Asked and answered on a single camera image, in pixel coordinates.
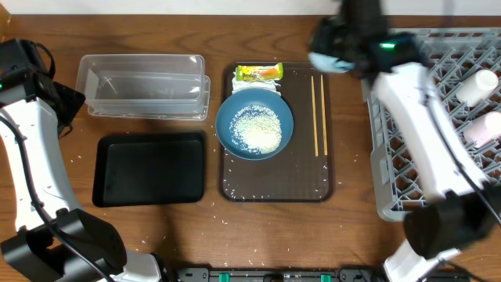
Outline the pile of white rice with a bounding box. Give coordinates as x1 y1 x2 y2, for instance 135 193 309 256
229 106 282 154

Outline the pink cup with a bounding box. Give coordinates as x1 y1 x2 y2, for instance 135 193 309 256
463 111 501 148

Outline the light blue bowl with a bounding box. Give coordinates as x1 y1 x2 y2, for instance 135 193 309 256
308 52 355 74

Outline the dark blue plate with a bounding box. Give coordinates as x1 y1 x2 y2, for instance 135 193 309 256
215 89 294 161

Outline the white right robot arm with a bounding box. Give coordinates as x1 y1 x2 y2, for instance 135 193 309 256
309 0 500 281

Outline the black rectangular tray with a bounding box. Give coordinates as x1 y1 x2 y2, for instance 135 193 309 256
92 132 205 208

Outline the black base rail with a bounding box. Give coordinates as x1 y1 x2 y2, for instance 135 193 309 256
174 268 386 282

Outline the yellow green snack wrapper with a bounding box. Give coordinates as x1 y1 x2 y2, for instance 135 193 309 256
236 63 283 82

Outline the white crumpled napkin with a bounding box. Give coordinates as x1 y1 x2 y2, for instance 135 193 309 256
232 71 281 96

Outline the clear plastic bin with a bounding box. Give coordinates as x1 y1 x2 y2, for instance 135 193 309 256
76 54 211 121

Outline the grey dishwasher rack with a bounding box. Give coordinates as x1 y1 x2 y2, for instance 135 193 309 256
362 27 500 222

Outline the cream white cup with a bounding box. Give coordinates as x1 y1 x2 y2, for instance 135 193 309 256
456 70 499 107

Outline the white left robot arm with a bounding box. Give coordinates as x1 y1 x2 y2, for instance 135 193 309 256
1 38 164 281

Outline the dark brown serving tray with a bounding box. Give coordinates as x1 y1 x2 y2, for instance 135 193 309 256
218 62 335 203

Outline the wooden chopstick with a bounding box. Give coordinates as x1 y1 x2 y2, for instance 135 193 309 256
311 76 319 157
320 75 328 156

